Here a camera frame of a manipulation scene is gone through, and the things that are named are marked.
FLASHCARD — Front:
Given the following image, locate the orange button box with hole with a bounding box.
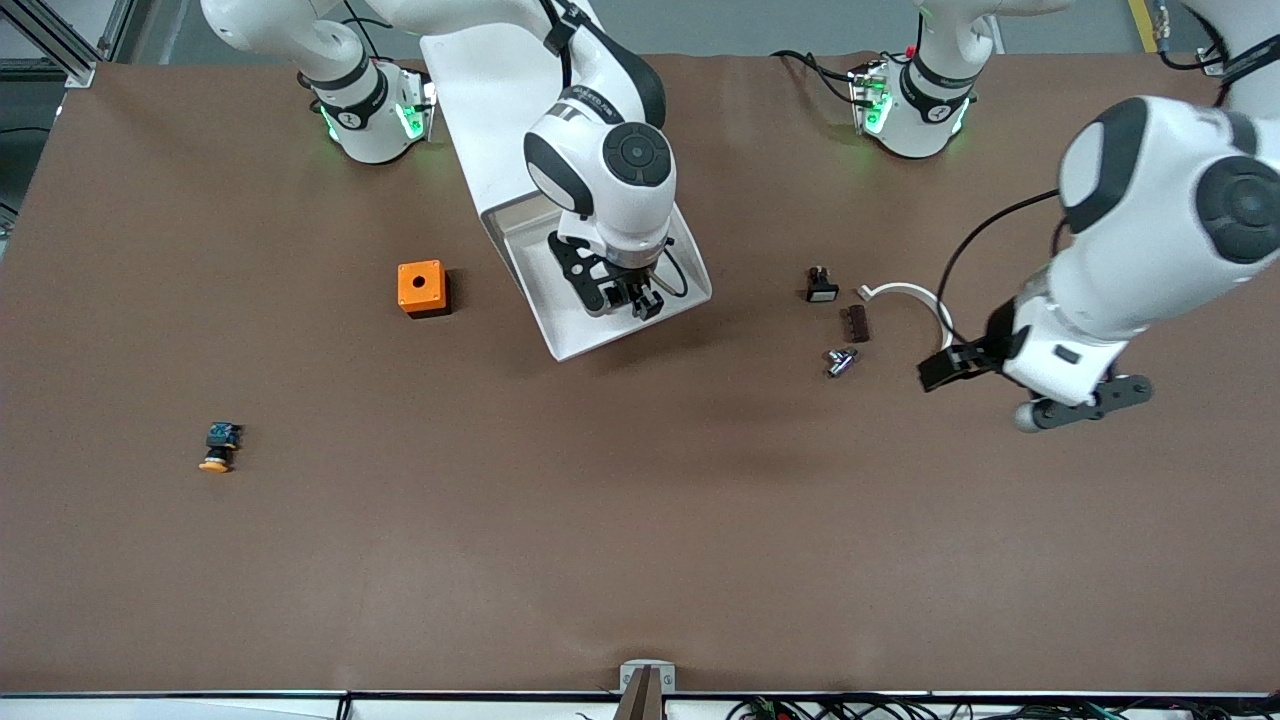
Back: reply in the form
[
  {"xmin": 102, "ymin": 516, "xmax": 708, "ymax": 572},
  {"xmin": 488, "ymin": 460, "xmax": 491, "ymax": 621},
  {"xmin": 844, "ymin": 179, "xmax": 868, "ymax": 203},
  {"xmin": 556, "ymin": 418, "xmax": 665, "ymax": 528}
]
[{"xmin": 397, "ymin": 259, "xmax": 452, "ymax": 320}]

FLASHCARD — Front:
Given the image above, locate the white drawer cabinet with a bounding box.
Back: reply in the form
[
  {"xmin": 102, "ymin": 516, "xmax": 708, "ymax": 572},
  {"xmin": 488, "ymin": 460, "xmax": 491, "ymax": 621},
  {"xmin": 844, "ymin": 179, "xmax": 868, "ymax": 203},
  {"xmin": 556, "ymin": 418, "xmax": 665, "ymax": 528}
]
[{"xmin": 419, "ymin": 0, "xmax": 601, "ymax": 216}]

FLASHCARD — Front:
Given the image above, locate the yellow mushroom push button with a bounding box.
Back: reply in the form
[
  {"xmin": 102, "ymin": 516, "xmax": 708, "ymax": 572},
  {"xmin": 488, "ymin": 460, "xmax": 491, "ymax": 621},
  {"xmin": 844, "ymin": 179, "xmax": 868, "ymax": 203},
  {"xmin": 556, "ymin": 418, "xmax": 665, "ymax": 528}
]
[{"xmin": 197, "ymin": 421, "xmax": 245, "ymax": 474}]

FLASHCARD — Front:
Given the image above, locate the brown table mat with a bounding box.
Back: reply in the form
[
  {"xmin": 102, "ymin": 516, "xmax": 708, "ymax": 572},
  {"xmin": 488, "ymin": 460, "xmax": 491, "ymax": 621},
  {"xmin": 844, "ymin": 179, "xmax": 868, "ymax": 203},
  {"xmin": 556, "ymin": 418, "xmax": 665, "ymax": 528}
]
[{"xmin": 0, "ymin": 50, "xmax": 1280, "ymax": 698}]

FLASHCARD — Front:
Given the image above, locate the white curved plastic bracket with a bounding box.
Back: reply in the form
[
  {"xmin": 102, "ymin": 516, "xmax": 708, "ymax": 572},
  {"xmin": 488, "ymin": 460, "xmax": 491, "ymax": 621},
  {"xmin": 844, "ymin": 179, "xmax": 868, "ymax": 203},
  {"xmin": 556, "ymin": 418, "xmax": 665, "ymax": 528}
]
[{"xmin": 856, "ymin": 282, "xmax": 956, "ymax": 356}]

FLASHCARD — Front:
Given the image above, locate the black arm base cable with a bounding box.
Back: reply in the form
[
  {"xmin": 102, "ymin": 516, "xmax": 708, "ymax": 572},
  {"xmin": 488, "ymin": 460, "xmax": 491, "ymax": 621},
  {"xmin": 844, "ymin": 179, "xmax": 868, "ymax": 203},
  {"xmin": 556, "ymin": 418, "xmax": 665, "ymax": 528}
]
[{"xmin": 770, "ymin": 48, "xmax": 863, "ymax": 106}]

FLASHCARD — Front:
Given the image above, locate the grey metal mount bracket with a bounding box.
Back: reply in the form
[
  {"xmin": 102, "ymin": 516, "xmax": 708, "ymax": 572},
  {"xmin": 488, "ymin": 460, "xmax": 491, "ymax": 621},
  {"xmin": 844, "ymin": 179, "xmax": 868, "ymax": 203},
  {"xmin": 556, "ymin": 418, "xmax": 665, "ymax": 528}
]
[{"xmin": 618, "ymin": 658, "xmax": 678, "ymax": 720}]

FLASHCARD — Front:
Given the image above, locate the black cable bundle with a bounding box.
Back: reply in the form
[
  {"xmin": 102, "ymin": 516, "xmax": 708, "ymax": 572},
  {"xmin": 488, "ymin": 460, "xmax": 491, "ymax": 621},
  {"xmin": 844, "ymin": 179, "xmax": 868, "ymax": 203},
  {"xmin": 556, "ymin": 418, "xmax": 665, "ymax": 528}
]
[{"xmin": 725, "ymin": 693, "xmax": 1280, "ymax": 720}]

